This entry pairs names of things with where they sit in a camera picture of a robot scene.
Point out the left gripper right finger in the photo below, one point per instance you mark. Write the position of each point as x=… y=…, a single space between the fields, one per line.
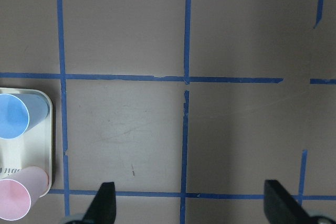
x=281 y=208

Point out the cream plastic tray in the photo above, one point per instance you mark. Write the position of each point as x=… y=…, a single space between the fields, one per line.
x=34 y=147

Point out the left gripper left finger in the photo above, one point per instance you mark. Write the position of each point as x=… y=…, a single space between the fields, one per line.
x=101 y=210

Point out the pink plastic cup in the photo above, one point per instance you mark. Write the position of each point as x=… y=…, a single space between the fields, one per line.
x=21 y=190

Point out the blue plastic cup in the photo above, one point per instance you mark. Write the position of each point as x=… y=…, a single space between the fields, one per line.
x=20 y=113

